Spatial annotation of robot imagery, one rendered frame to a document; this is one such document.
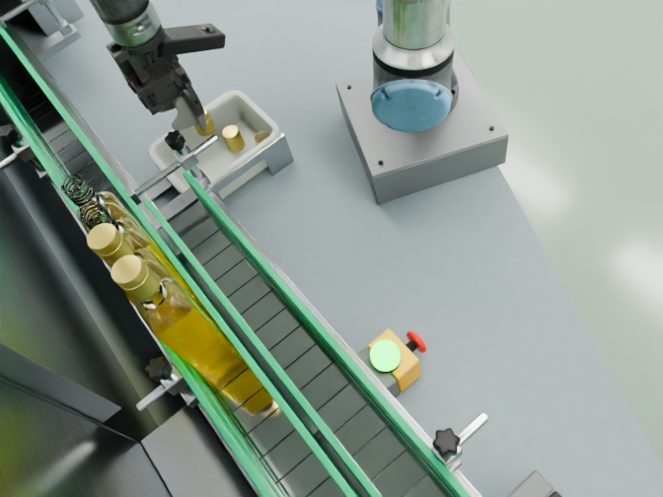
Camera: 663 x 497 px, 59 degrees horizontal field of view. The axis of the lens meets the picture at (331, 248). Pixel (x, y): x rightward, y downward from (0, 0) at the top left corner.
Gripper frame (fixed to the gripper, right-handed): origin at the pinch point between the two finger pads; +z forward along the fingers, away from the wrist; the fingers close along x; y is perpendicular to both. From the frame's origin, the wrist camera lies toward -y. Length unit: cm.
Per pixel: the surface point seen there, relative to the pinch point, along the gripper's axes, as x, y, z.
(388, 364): 55, 3, 7
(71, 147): -16.8, 21.6, 4.3
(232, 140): -1.9, -4.0, 11.5
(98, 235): 32.9, 21.8, -24.1
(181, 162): 11.3, 8.0, -4.5
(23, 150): -12.2, 27.8, -4.2
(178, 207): 11.5, 12.6, 3.7
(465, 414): 65, -3, 17
